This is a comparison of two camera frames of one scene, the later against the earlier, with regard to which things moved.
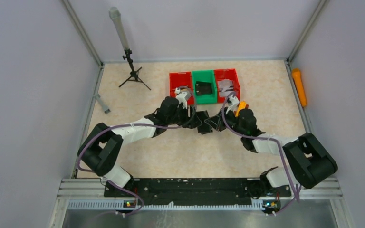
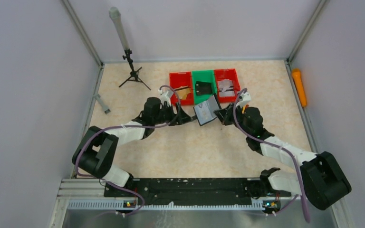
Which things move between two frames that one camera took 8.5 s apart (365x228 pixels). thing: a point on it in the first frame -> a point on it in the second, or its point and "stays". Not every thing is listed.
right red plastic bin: x=221 y=74 stays
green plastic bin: x=207 y=76 stays
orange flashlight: x=297 y=77 stays
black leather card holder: x=205 y=128 -> x=205 y=112
